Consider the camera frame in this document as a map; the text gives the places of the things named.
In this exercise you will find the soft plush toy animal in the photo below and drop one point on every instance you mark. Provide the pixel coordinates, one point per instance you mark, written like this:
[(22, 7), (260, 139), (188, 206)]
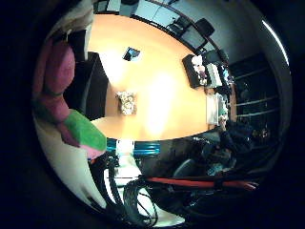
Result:
[(63, 95)]

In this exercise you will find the black container bin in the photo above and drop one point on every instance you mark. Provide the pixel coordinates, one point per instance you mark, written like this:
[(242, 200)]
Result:
[(92, 89)]

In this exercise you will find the dark smartphone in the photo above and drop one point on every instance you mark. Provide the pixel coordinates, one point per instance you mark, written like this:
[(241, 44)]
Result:
[(131, 54)]

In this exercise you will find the black tray with items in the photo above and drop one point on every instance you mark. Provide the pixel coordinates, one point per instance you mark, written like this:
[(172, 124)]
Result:
[(192, 71)]

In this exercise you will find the clear plastic box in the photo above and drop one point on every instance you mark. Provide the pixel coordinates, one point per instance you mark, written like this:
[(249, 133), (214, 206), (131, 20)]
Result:
[(216, 109)]

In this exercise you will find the seated person in dark clothes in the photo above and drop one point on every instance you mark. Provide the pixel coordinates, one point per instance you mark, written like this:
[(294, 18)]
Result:
[(235, 140)]

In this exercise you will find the white box beside tray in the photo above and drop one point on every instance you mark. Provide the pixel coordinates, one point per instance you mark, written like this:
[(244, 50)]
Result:
[(214, 74)]

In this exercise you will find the black mesh office chair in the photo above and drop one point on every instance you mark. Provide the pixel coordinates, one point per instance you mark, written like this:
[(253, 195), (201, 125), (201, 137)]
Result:
[(195, 35)]

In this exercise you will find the dark shelf rack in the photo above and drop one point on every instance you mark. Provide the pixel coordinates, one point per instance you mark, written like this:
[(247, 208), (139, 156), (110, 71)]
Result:
[(257, 92)]

